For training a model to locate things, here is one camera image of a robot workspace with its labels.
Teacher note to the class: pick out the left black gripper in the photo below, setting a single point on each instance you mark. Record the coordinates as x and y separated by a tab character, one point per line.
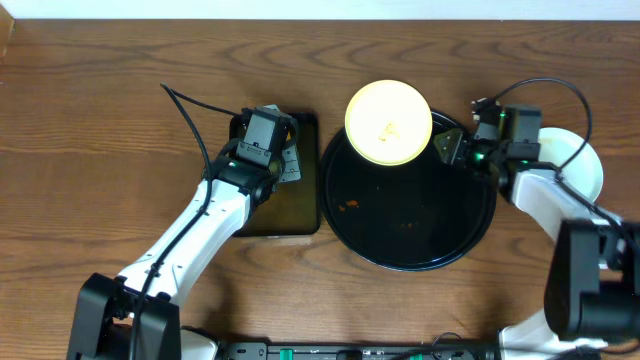
288	163

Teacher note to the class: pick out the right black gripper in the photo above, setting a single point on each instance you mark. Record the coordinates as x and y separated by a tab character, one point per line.
463	150

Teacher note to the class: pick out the yellow plate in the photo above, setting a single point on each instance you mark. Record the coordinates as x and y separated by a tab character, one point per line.
388	122

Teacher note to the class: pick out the light blue front plate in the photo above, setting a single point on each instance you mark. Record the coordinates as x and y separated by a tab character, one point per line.
585	172

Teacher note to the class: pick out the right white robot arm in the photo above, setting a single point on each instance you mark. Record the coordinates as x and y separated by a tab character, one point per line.
592	295

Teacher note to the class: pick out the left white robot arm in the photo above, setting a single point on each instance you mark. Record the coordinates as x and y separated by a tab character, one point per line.
136	315

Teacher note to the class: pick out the black rectangular water tray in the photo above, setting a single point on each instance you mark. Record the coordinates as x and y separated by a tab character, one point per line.
293	210

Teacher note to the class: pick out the round black serving tray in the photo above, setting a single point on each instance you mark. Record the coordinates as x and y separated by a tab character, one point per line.
418	216

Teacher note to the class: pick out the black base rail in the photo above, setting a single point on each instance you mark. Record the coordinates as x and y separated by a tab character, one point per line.
452	350

